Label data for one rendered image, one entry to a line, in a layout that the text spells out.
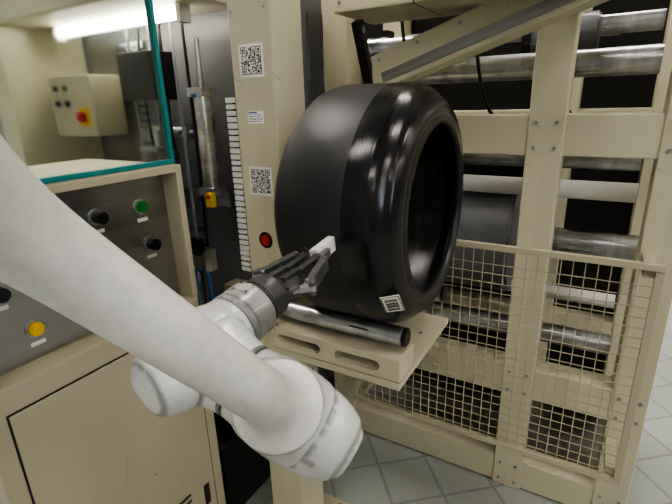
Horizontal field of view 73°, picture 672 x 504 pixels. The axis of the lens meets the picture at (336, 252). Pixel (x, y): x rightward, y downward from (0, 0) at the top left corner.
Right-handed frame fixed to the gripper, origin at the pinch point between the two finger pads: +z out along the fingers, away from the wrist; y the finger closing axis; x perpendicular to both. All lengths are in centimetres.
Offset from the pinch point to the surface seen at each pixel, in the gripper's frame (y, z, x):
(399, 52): 11, 68, -30
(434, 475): -3, 54, 124
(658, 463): -79, 102, 131
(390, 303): -9.7, 7.6, 14.2
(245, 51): 34, 28, -35
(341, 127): 1.8, 14.3, -19.9
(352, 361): 1.8, 9.2, 34.0
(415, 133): -11.4, 19.7, -17.6
